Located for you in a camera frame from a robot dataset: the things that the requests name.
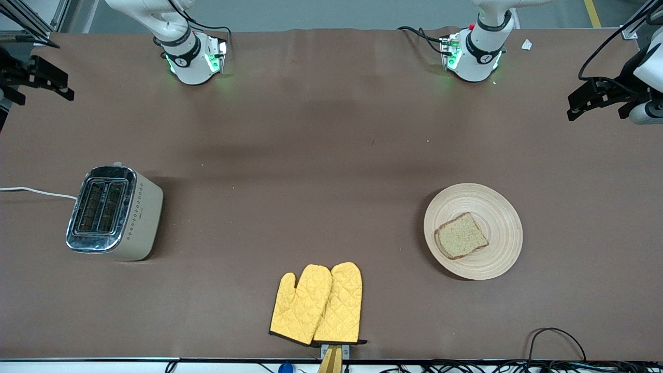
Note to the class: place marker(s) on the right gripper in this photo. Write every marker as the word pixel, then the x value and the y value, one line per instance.
pixel 11 69

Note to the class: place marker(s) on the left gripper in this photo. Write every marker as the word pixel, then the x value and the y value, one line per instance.
pixel 628 71

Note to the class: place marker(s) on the round wooden plate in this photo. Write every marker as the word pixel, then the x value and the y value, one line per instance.
pixel 497 207

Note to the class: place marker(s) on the brown bread slice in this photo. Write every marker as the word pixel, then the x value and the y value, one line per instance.
pixel 461 237

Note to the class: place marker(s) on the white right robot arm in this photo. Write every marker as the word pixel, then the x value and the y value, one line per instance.
pixel 191 62

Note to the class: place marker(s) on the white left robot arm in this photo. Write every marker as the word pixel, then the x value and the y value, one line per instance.
pixel 479 57

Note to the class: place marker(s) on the beige two-slot toaster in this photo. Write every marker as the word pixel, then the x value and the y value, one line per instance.
pixel 140 223

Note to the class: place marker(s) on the small white paper scrap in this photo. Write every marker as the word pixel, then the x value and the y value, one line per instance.
pixel 527 44

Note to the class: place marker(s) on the yellow quilted oven mitt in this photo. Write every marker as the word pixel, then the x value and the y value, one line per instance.
pixel 300 305
pixel 344 305

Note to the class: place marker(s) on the small blue round object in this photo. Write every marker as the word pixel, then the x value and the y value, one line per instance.
pixel 285 369

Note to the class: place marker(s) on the aluminium frame profile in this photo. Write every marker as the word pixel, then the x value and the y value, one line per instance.
pixel 629 33
pixel 20 20

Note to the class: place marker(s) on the wooden camera stand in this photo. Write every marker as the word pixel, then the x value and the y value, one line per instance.
pixel 331 362

